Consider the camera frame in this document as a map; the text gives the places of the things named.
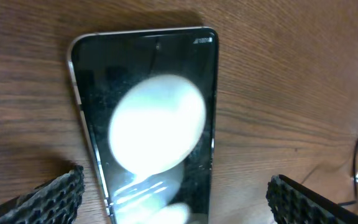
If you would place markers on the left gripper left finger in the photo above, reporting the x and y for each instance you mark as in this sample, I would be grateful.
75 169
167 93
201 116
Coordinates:
56 201

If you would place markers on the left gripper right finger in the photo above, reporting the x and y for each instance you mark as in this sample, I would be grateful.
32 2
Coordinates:
293 203

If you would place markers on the black smartphone with white circles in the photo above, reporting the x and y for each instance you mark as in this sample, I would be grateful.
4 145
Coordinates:
147 103

